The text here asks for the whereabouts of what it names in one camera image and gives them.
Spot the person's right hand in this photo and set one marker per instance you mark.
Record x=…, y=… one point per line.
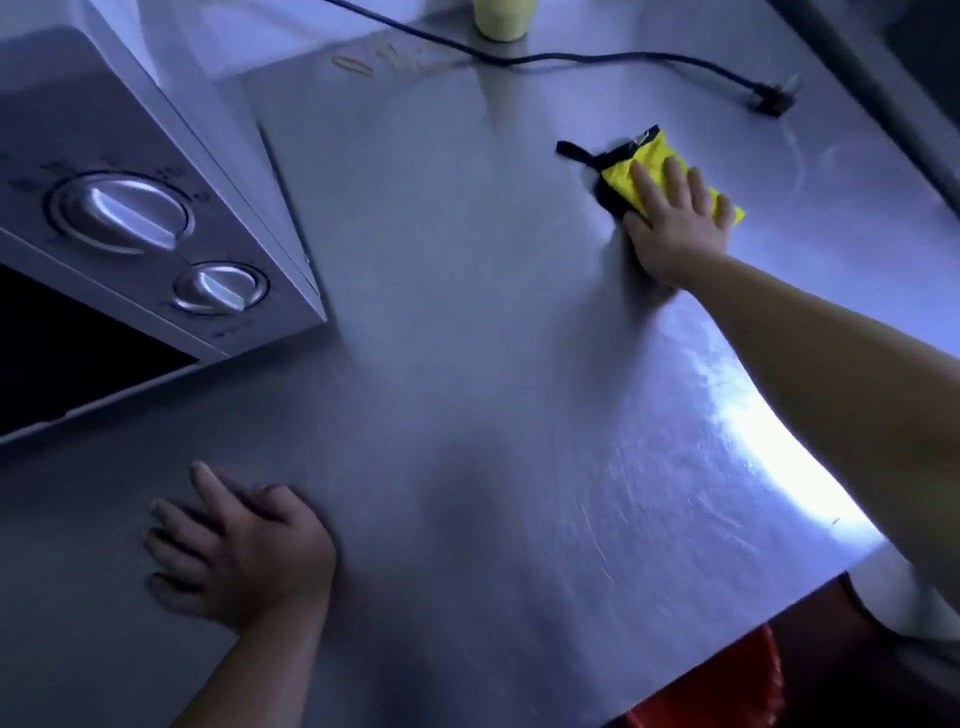
x=679, y=240

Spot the person's left hand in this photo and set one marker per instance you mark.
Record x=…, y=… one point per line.
x=255, y=559

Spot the person's right little finger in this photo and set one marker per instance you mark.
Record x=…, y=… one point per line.
x=724, y=211

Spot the person's left little finger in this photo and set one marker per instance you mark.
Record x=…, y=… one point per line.
x=171, y=592

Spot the person's right middle finger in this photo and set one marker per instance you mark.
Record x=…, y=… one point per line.
x=677, y=182

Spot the person's left thumb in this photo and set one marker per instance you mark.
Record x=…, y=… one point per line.
x=283, y=501

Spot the person's right thumb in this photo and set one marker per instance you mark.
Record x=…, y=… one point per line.
x=634, y=223

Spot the person's left middle finger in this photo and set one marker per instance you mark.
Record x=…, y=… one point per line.
x=178, y=517

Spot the person's right forearm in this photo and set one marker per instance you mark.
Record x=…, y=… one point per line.
x=840, y=375

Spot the person's left forearm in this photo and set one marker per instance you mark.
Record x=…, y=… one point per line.
x=251, y=671

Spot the small silver microwave knob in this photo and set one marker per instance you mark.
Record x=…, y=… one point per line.
x=221, y=288

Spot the pale yellow cup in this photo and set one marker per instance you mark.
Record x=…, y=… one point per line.
x=504, y=19

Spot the tan rubber band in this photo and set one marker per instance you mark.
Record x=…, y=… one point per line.
x=352, y=66
x=388, y=54

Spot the large silver microwave knob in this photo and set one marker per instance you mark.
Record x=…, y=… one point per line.
x=120, y=214

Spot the silver microwave oven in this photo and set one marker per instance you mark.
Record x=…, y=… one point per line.
x=142, y=112

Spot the red plastic stool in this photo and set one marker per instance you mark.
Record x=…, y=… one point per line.
x=720, y=686

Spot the grey metal rail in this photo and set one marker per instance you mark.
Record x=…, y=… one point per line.
x=862, y=82

